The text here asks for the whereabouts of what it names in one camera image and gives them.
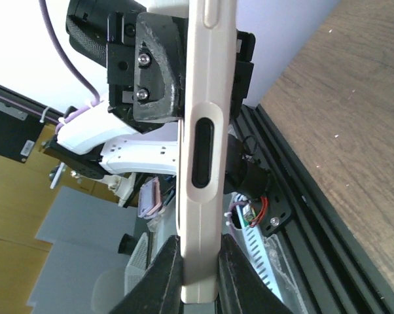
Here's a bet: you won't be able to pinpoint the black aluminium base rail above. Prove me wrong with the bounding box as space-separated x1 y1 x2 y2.
233 107 394 313

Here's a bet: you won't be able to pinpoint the beige phone case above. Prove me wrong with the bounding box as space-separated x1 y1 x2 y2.
177 1 237 304

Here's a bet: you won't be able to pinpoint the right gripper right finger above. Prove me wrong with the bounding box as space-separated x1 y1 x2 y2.
216 234 291 314

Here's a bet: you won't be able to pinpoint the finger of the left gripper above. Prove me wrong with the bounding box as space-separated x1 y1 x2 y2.
230 30 256 121

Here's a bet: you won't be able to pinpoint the red wires at base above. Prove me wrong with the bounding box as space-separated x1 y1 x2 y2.
249 198 270 228

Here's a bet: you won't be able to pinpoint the light blue slotted cable duct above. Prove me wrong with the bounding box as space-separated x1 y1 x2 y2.
236 205 282 300

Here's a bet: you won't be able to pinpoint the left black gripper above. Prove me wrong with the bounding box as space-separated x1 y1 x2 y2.
106 12 185 124

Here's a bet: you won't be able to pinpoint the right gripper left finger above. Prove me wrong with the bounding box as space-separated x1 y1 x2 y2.
110 235 183 314

